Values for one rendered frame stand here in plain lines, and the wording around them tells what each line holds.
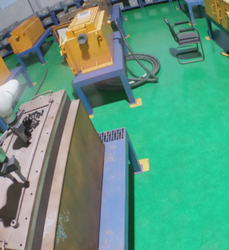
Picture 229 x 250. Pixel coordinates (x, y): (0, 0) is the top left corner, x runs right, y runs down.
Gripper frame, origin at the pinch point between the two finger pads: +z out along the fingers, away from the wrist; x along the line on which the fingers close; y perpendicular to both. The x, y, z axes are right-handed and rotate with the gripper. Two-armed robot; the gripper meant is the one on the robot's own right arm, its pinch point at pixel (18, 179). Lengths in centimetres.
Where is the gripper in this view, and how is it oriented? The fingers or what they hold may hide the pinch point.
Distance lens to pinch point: 131.0
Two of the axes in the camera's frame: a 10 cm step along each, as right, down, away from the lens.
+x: -9.2, 3.9, 0.2
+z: 3.1, 6.9, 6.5
